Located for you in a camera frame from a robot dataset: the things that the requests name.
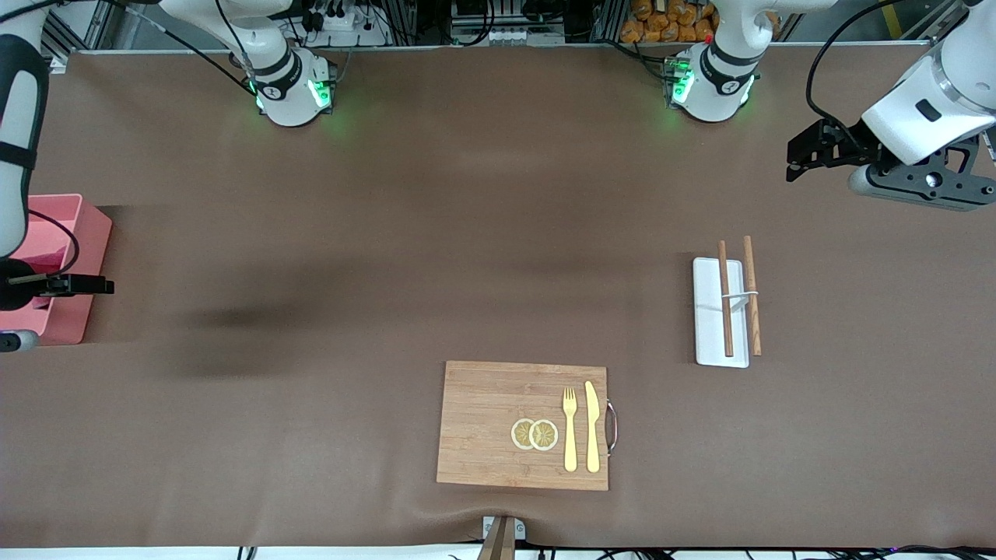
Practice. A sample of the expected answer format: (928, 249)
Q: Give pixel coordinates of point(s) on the grey metal bracket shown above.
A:
(520, 529)

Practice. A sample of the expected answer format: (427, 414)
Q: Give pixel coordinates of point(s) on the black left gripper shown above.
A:
(850, 148)

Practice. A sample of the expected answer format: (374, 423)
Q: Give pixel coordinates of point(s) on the bamboo cutting board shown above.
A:
(482, 420)

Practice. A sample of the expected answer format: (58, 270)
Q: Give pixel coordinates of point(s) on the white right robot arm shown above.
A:
(286, 101)

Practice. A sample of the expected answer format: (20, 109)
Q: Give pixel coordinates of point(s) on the lemon slice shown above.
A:
(545, 435)
(521, 433)

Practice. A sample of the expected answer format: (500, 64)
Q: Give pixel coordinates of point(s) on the pink plastic box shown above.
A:
(78, 241)

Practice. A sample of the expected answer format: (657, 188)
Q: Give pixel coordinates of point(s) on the white rectangular tray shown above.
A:
(710, 327)

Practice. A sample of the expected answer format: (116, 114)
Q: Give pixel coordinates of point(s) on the thin white band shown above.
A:
(739, 295)

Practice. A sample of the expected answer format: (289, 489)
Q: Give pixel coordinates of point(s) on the brown wooden post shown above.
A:
(498, 540)

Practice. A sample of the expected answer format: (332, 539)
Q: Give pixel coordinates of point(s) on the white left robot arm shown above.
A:
(716, 97)

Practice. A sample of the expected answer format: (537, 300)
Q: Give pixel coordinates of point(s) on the metal table edge rail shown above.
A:
(498, 47)

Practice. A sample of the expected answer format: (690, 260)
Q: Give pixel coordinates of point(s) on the yellow fork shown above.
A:
(570, 443)

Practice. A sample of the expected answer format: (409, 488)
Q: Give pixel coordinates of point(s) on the white power strip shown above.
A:
(346, 27)

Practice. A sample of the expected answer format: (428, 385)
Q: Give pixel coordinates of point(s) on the brown wooden chopstick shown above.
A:
(753, 327)
(725, 327)

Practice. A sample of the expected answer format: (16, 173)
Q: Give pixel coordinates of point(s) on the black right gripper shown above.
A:
(17, 287)

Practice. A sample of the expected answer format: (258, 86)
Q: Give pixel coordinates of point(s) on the orange snack packets pile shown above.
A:
(669, 23)

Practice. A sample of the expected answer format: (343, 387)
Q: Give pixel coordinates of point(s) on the yellow knife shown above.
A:
(593, 435)

